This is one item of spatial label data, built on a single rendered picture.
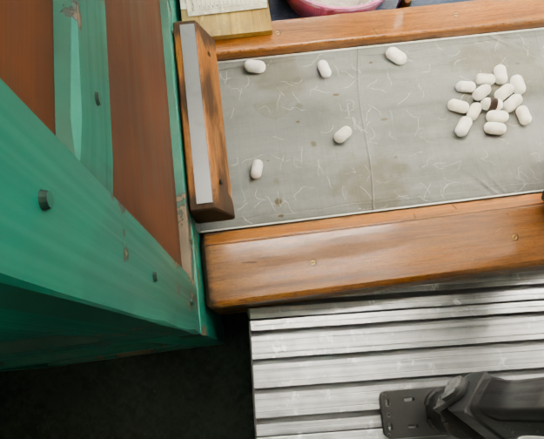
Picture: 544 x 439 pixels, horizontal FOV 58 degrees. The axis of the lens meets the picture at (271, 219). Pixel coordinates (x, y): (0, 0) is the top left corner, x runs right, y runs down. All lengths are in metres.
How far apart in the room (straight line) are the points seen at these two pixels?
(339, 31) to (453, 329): 0.54
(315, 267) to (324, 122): 0.25
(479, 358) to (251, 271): 0.40
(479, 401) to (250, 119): 0.54
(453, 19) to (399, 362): 0.59
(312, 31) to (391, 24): 0.14
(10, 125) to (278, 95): 0.70
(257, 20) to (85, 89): 0.63
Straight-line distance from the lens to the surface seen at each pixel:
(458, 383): 0.74
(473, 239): 0.82
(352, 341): 0.84
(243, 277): 0.74
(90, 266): 0.25
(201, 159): 0.69
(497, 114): 0.91
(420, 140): 0.87
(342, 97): 0.87
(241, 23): 0.90
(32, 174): 0.20
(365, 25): 0.93
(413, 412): 0.85
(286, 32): 0.90
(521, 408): 0.64
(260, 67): 0.87
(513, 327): 0.92
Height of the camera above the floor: 1.50
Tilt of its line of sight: 75 degrees down
